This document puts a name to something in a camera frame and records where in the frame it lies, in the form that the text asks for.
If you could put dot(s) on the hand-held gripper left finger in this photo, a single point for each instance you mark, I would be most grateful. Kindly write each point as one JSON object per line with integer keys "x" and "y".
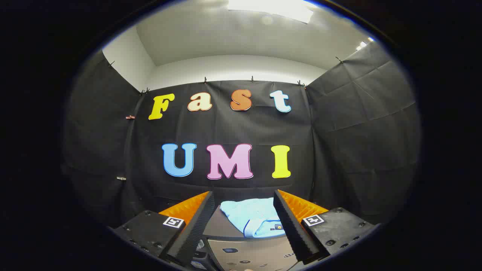
{"x": 196, "y": 226}

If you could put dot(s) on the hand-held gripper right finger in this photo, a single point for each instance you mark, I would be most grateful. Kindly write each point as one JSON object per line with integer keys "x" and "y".
{"x": 292, "y": 226}

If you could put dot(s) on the small washing machine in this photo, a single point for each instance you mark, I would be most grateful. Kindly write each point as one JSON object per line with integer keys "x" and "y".
{"x": 199, "y": 259}

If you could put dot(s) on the light blue shirt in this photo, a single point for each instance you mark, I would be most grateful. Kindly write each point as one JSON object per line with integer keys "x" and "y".
{"x": 252, "y": 218}

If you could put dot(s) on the grey metal appliance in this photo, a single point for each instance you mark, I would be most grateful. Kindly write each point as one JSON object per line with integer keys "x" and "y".
{"x": 226, "y": 227}

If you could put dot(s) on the black backdrop cloth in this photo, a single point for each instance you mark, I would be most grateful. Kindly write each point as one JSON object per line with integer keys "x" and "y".
{"x": 226, "y": 128}

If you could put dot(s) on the small ceiling light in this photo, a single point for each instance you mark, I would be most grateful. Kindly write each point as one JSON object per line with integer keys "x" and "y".
{"x": 363, "y": 44}

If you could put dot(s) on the ceiling light panel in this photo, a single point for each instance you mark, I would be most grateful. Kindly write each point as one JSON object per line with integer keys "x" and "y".
{"x": 271, "y": 7}

